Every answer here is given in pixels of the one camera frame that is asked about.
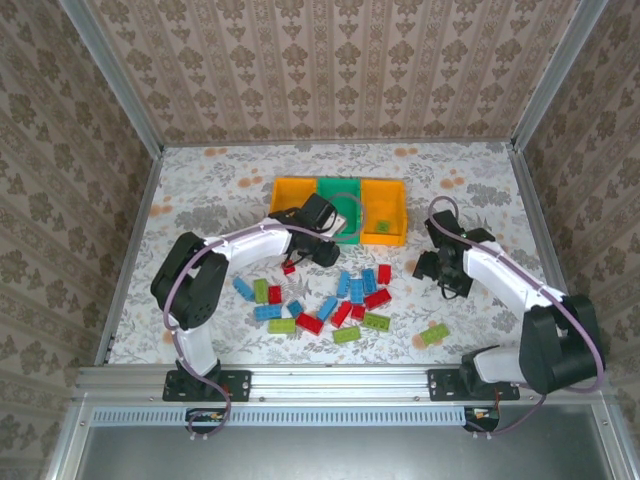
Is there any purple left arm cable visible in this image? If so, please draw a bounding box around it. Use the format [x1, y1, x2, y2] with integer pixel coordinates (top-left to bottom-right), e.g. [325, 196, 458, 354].
[163, 192, 366, 444]

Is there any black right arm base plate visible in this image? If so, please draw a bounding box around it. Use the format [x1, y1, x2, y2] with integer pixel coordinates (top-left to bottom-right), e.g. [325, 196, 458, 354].
[427, 368, 521, 403]

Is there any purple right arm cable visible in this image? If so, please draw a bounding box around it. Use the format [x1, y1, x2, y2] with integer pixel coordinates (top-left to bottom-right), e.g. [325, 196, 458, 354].
[428, 195, 606, 441]

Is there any grey metal panel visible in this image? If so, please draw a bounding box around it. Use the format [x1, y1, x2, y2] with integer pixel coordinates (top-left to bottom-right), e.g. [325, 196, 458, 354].
[74, 404, 617, 480]

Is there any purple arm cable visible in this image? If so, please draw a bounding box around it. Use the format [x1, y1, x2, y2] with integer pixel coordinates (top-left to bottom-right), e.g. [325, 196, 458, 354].
[163, 192, 366, 444]
[428, 195, 606, 441]

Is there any slotted white cable duct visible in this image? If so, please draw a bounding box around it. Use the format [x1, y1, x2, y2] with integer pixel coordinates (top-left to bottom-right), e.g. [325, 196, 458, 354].
[89, 405, 471, 427]

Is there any green plastic bin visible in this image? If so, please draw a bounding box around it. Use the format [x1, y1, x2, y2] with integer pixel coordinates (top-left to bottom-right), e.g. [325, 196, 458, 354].
[315, 175, 365, 246]

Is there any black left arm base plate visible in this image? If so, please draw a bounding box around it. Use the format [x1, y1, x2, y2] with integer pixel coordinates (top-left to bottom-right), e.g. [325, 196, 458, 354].
[162, 368, 253, 403]

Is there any aluminium frame post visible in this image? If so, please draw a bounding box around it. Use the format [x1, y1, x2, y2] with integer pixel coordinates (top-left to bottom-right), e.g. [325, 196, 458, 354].
[510, 0, 610, 149]
[57, 0, 166, 154]

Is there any orange plastic bin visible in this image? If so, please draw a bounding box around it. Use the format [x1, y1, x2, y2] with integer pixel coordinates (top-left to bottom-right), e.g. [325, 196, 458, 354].
[358, 178, 408, 247]
[269, 176, 321, 217]

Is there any floral table cover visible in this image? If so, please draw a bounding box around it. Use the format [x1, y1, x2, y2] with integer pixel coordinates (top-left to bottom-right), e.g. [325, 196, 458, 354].
[107, 142, 574, 366]

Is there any aluminium side rail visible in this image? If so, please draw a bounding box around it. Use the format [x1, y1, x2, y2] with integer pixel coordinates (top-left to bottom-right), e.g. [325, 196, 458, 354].
[94, 147, 166, 366]
[507, 142, 574, 304]

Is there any black controller board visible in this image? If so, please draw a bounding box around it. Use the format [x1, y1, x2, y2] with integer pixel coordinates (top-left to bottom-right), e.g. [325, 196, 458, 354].
[185, 407, 226, 434]
[463, 405, 501, 432]

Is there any aluminium mounting rail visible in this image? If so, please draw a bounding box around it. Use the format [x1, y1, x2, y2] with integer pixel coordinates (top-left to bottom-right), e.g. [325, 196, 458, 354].
[74, 364, 614, 401]

